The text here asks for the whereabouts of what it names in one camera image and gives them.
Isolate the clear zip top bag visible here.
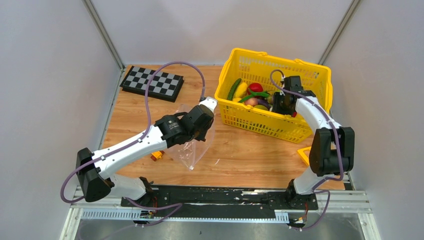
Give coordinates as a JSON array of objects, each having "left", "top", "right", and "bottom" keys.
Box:
[{"left": 159, "top": 107, "right": 213, "bottom": 171}]

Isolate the yellow plastic basket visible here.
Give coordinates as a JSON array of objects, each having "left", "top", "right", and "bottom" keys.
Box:
[{"left": 214, "top": 48, "right": 333, "bottom": 143}]

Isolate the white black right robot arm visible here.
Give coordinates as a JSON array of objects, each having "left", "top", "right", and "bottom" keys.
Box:
[{"left": 272, "top": 90, "right": 355, "bottom": 209}]

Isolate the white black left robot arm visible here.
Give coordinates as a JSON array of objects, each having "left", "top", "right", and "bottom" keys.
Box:
[{"left": 76, "top": 98, "right": 217, "bottom": 207}]

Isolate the purple toy eggplant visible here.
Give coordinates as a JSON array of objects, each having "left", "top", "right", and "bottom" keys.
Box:
[{"left": 255, "top": 98, "right": 272, "bottom": 111}]

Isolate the green toy pea pod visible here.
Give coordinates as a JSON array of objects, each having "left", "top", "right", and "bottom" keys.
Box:
[{"left": 238, "top": 91, "right": 270, "bottom": 103}]

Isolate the green toy cucumber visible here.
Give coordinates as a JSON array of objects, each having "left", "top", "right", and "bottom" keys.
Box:
[{"left": 226, "top": 78, "right": 242, "bottom": 101}]

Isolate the yellow toy corn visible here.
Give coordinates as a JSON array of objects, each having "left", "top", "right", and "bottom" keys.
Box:
[{"left": 233, "top": 82, "right": 248, "bottom": 99}]

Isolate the black white checkerboard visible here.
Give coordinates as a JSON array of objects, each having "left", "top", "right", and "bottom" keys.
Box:
[{"left": 120, "top": 66, "right": 184, "bottom": 102}]

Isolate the yellow red toy block car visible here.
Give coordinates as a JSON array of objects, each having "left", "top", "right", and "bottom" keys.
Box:
[{"left": 150, "top": 150, "right": 165, "bottom": 162}]

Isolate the yellow triangular plastic piece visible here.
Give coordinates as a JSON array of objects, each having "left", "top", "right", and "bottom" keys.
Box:
[{"left": 297, "top": 146, "right": 312, "bottom": 166}]

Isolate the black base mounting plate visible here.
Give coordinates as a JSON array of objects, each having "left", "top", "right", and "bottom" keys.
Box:
[{"left": 137, "top": 185, "right": 318, "bottom": 219}]

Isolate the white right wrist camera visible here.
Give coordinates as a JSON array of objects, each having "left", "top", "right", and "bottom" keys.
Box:
[{"left": 283, "top": 75, "right": 304, "bottom": 93}]

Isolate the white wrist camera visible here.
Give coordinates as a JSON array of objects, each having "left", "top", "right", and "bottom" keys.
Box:
[
  {"left": 283, "top": 75, "right": 304, "bottom": 93},
  {"left": 198, "top": 96, "right": 218, "bottom": 113}
]

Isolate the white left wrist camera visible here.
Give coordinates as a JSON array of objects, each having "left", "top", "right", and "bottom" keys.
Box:
[{"left": 198, "top": 96, "right": 218, "bottom": 113}]

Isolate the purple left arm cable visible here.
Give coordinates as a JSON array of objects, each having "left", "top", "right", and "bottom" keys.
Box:
[{"left": 59, "top": 60, "right": 207, "bottom": 240}]

